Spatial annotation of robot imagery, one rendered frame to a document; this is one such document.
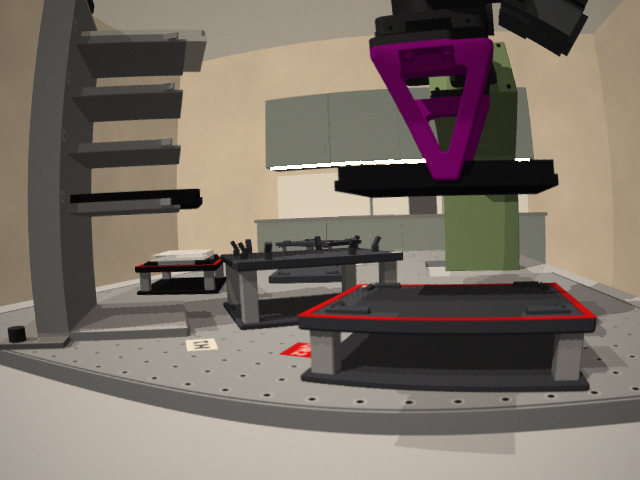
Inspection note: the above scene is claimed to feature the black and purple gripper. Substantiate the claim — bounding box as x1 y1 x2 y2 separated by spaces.
369 0 494 181

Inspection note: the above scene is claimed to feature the black cylinder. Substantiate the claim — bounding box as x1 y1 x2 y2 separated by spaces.
8 326 26 343

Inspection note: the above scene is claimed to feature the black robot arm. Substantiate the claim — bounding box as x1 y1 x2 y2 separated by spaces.
427 0 588 57

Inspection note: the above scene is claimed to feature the white well plate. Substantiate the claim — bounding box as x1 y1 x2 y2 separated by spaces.
149 249 215 266

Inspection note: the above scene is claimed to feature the grey shelf rack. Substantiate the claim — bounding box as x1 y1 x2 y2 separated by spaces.
28 0 189 341

